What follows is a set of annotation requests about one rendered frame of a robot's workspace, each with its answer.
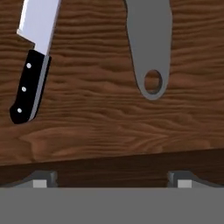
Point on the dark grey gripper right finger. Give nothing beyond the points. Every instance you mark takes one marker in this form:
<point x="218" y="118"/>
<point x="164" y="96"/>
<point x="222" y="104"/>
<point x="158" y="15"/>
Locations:
<point x="182" y="178"/>

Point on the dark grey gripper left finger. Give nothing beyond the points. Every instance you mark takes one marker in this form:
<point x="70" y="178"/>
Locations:
<point x="43" y="178"/>

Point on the grey metal peeler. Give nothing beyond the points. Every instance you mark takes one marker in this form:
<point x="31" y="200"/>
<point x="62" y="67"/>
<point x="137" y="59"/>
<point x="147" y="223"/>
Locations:
<point x="150" y="38"/>

